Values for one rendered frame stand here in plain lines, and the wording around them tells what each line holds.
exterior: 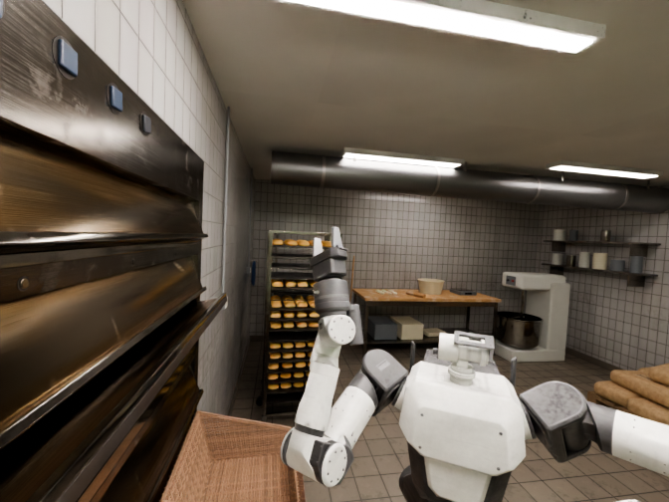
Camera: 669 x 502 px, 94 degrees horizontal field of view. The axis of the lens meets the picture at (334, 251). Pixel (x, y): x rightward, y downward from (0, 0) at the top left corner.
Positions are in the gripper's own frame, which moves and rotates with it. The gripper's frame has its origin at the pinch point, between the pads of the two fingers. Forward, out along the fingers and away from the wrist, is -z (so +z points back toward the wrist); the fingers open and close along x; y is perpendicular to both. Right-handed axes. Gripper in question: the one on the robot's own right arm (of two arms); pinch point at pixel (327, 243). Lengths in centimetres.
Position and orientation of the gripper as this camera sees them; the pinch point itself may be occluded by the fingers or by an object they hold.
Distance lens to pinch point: 83.5
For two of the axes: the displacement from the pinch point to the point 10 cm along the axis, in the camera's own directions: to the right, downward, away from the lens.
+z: 1.0, 9.4, -3.4
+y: -7.8, -1.4, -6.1
